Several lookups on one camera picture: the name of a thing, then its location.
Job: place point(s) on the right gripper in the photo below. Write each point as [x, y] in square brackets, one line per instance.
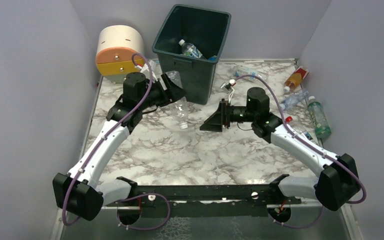
[225, 114]

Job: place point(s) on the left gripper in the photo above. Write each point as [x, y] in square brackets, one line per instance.
[166, 89]

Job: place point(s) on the plain clear bottle white cap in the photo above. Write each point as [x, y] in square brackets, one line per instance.
[179, 110]

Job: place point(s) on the clear bottle dark green label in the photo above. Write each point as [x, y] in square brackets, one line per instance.
[190, 50]

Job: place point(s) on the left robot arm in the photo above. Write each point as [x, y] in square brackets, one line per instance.
[78, 191]

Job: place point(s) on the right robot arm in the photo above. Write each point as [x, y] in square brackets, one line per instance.
[336, 177]

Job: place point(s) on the dark green plastic bin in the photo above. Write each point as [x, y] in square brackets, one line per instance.
[190, 41]

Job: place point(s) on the clear bottle light blue label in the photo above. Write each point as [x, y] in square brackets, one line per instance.
[242, 70]

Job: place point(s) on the red cap bottle right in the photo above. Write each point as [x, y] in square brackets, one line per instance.
[300, 129]

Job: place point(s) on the cream orange drawer box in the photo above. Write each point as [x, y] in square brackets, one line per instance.
[116, 45]

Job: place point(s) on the crumpled clear bottle white cap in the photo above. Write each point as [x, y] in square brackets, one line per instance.
[292, 100]

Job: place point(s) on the amber tea bottle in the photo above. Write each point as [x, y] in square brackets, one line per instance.
[295, 79]

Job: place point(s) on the green tea bottle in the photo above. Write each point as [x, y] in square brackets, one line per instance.
[321, 126]

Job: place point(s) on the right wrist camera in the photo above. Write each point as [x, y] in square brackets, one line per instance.
[228, 87]

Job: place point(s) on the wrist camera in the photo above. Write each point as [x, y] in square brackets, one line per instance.
[228, 87]
[148, 72]

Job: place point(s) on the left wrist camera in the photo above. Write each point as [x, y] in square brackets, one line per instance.
[148, 72]

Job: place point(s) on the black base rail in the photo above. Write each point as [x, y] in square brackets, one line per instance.
[198, 201]

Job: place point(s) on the aluminium frame rail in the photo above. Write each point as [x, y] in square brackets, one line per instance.
[331, 225]

